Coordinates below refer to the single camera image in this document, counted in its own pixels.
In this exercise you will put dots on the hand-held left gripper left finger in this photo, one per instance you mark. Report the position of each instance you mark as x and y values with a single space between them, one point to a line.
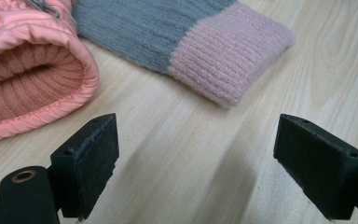
87 161

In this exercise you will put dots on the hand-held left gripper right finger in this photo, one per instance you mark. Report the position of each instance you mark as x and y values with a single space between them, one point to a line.
320 168

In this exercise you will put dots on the pink padded ski glove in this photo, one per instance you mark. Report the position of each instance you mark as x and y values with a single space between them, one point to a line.
28 34

